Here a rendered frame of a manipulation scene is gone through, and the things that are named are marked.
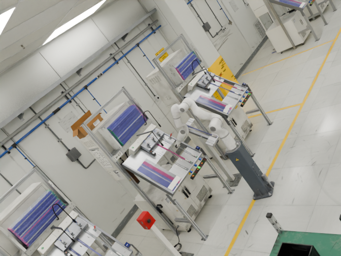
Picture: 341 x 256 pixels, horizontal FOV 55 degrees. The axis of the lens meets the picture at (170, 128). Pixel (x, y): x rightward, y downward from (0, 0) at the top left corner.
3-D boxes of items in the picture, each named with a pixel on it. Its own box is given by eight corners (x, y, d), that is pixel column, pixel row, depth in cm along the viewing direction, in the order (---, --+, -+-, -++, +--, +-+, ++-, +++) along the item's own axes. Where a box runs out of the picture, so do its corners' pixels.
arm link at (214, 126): (230, 130, 365) (218, 114, 358) (226, 140, 351) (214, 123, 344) (221, 133, 372) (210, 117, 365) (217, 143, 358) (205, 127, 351)
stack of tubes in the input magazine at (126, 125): (147, 119, 418) (134, 103, 410) (123, 146, 389) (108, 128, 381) (142, 121, 428) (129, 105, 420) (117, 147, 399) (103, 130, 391)
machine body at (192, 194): (215, 193, 450) (190, 160, 432) (190, 234, 410) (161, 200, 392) (184, 194, 500) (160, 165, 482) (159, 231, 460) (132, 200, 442)
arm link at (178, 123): (179, 110, 384) (185, 131, 400) (171, 117, 375) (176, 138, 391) (185, 112, 378) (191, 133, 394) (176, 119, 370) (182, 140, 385)
